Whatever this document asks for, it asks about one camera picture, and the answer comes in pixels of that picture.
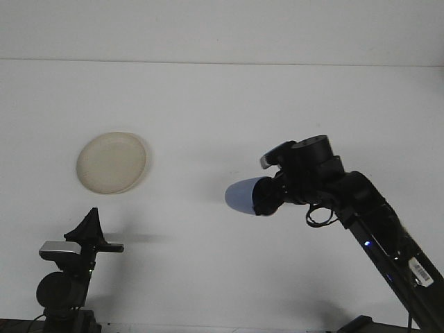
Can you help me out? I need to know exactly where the pale blue cup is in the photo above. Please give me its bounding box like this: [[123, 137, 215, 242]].
[[224, 176, 261, 215]]

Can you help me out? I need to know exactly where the pale round plate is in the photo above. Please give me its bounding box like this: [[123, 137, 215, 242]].
[[76, 130, 153, 196]]

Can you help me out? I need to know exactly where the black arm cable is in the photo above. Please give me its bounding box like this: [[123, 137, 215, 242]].
[[305, 203, 340, 229], [29, 313, 48, 333]]

